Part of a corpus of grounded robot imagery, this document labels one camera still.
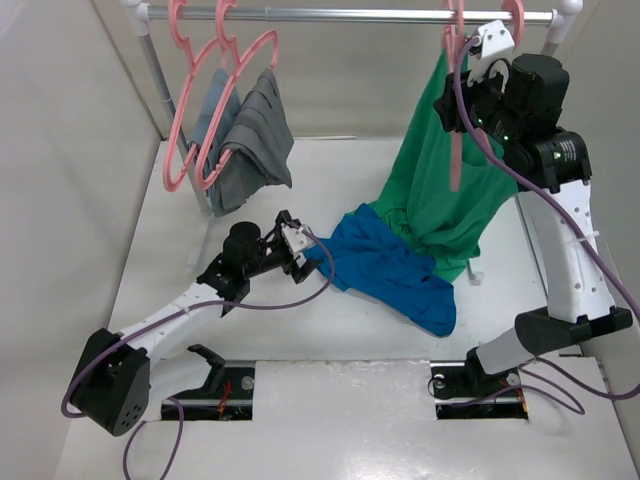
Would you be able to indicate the blue t shirt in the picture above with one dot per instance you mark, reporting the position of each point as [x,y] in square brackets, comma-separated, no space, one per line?
[364,254]

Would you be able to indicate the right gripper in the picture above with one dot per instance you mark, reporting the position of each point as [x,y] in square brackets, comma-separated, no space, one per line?
[449,109]

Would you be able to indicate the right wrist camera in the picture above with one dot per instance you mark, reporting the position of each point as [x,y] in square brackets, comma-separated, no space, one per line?
[496,42]

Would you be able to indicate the metal clothes rack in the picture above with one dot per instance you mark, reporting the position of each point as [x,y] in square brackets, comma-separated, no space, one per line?
[199,24]

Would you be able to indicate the pink hanger with green shirt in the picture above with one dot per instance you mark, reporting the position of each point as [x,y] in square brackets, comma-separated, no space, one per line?
[516,9]

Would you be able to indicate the gray pleated cloth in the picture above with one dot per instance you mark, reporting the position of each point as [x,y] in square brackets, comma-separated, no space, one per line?
[260,142]

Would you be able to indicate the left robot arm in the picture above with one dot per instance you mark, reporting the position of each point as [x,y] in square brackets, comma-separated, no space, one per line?
[119,374]

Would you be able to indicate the green t shirt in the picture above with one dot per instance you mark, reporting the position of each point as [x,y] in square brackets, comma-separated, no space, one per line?
[417,203]

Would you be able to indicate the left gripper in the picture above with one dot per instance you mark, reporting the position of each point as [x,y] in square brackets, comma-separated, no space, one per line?
[298,272]

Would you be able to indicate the pink hanger with gray cloth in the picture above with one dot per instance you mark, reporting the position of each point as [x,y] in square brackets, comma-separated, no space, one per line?
[212,157]

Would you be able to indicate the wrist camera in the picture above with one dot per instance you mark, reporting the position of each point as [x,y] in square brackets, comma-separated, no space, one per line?
[296,239]
[496,42]

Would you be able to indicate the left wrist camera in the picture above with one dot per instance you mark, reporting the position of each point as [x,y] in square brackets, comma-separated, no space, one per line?
[296,239]

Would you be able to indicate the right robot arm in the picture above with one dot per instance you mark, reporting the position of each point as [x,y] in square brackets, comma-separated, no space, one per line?
[511,112]

